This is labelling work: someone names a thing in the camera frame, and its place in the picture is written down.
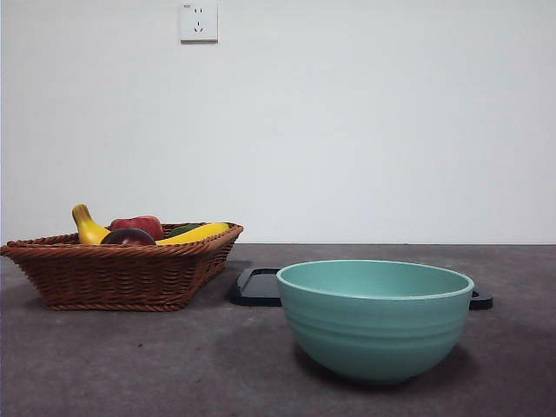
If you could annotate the dark purple plum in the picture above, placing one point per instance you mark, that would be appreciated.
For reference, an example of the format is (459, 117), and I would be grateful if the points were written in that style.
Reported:
(128, 238)

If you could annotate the teal ribbed bowl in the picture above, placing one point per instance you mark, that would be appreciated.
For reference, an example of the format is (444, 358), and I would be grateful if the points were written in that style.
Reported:
(373, 334)

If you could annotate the black rectangular tray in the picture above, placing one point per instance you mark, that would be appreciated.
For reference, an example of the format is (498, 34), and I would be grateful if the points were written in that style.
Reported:
(256, 289)

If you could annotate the green vegetable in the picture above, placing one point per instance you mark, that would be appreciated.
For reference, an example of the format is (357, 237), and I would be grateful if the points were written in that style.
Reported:
(182, 229)

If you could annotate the red apple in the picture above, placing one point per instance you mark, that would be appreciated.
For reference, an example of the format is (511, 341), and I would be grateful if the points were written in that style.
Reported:
(134, 222)

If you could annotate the brown wicker basket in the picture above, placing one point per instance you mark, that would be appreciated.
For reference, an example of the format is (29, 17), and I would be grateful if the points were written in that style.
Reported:
(117, 278)

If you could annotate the yellow banana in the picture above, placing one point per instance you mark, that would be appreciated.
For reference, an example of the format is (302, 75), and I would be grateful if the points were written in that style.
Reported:
(89, 230)

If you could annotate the white wall socket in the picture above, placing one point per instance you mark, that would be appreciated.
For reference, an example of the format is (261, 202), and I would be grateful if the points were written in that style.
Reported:
(199, 21)

